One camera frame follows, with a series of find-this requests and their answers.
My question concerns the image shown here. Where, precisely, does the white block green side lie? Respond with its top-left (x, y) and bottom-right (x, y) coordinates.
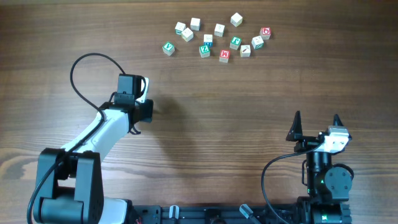
top-left (251, 35), bottom-right (264, 49)

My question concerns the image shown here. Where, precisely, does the red letter M block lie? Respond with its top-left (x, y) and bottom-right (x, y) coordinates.
top-left (219, 50), bottom-right (231, 63)

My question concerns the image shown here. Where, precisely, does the plain white wooden block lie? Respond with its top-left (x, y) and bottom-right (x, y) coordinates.
top-left (190, 17), bottom-right (201, 30)

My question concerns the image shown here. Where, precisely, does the green letter V block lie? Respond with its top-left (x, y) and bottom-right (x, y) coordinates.
top-left (162, 42), bottom-right (175, 56)

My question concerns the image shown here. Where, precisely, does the teal sided white block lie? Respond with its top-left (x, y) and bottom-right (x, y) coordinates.
top-left (175, 22), bottom-right (187, 35)

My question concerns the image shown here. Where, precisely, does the hammer picture yellow block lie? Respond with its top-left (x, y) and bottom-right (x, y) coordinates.
top-left (240, 45), bottom-right (251, 57)

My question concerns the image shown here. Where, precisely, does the green letter J block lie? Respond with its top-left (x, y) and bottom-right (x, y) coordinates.
top-left (229, 36), bottom-right (242, 50)

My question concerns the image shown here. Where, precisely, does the plain white corner block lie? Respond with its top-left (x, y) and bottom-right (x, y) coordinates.
top-left (230, 12), bottom-right (243, 27)

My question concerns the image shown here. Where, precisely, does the white picture wooden block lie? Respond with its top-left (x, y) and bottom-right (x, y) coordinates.
top-left (214, 24), bottom-right (225, 37)

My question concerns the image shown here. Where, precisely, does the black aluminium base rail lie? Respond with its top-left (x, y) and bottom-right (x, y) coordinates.
top-left (132, 203), bottom-right (353, 224)

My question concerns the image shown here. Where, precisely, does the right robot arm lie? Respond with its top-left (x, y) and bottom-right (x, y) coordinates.
top-left (286, 111), bottom-right (354, 224)

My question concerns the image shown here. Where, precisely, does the green letter Z block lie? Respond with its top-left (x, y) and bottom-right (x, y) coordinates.
top-left (199, 45), bottom-right (210, 58)

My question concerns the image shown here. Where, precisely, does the white block blue side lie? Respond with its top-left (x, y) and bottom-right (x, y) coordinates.
top-left (203, 34), bottom-right (213, 47)

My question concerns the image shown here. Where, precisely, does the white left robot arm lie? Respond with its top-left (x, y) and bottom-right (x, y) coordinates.
top-left (27, 74), bottom-right (154, 223)

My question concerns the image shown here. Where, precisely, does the red letter O block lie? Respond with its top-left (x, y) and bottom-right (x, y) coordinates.
top-left (260, 27), bottom-right (272, 40)

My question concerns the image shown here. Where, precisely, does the yellow sided wooden block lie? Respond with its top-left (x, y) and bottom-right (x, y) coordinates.
top-left (181, 28), bottom-right (194, 42)

